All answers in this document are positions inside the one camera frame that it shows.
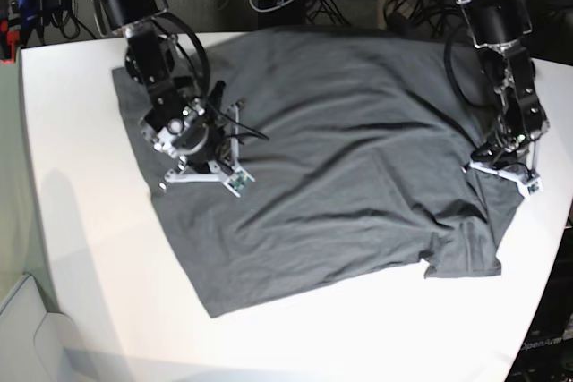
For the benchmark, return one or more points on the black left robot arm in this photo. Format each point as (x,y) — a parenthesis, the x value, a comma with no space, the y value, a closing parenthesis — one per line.
(497,29)

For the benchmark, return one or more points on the grey t-shirt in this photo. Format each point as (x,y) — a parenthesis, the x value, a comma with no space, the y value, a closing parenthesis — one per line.
(360,168)

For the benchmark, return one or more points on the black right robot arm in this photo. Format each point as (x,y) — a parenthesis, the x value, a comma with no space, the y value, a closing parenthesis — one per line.
(167,59)

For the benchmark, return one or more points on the red clamp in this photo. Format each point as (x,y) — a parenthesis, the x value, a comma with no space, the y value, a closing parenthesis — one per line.
(10,40)

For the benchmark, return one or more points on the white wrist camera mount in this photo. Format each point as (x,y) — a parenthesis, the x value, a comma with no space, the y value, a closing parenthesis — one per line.
(226,169)

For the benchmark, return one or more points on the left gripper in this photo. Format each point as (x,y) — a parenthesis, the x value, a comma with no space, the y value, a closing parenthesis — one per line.
(513,131)

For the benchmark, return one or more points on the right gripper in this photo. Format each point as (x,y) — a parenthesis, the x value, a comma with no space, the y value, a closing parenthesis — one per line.
(187,132)

